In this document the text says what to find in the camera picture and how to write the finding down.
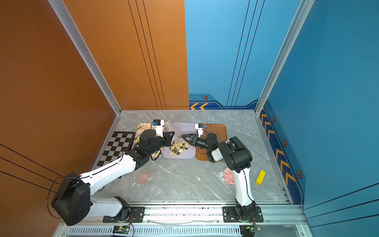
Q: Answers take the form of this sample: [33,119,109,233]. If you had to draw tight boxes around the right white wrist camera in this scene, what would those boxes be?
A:
[195,123,206,137]

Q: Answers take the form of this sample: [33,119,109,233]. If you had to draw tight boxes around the ziploc bag mixed cookies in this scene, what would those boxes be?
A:
[164,120,182,141]

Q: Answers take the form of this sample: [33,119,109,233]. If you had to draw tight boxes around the brown plastic tray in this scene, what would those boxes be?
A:
[196,124,227,161]

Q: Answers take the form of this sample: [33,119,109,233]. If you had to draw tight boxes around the lavender plastic tray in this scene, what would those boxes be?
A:
[163,122,196,160]

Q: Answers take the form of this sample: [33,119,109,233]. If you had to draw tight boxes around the green circuit board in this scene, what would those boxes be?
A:
[112,225,130,236]
[239,225,261,237]

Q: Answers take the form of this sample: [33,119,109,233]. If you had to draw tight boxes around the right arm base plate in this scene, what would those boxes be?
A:
[222,206,264,223]

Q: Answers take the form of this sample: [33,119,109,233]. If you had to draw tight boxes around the poured mixed cookies pile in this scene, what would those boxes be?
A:
[169,141,189,156]

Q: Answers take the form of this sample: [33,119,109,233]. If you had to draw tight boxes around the aluminium front rail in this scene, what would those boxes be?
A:
[56,203,309,229]

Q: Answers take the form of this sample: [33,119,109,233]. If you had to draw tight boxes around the left green circuit board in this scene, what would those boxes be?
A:
[112,225,130,236]

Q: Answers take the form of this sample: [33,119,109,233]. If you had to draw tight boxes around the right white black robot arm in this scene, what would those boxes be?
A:
[181,133,260,222]

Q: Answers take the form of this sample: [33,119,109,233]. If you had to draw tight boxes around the ziploc bag pink cookies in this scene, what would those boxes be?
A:
[214,168,235,193]

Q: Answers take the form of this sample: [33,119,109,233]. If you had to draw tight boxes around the right green circuit board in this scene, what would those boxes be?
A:
[239,225,261,237]

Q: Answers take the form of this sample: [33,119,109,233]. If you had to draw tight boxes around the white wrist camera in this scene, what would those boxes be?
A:
[195,123,206,137]
[152,119,164,137]

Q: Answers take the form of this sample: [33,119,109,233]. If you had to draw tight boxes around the black white checkerboard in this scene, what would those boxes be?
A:
[93,131,136,170]

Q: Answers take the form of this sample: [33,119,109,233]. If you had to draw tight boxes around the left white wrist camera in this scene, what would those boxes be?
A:
[152,119,164,137]

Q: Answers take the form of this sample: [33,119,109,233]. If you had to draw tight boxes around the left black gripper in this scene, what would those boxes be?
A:
[147,130,175,158]

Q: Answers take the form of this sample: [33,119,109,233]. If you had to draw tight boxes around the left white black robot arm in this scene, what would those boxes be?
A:
[51,129,175,226]

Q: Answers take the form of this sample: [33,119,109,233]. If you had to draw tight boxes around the ziploc bag ring cookies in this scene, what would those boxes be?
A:
[130,168,158,188]

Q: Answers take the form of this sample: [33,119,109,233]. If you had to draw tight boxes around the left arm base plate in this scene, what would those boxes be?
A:
[102,206,145,224]

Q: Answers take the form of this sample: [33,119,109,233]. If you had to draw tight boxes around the small yellow block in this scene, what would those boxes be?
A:
[255,170,266,186]

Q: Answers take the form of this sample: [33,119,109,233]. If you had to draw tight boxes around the floral pattern tray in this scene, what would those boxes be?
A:
[132,123,163,159]

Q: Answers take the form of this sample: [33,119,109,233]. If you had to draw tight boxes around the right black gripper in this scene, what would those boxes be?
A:
[182,135,212,152]

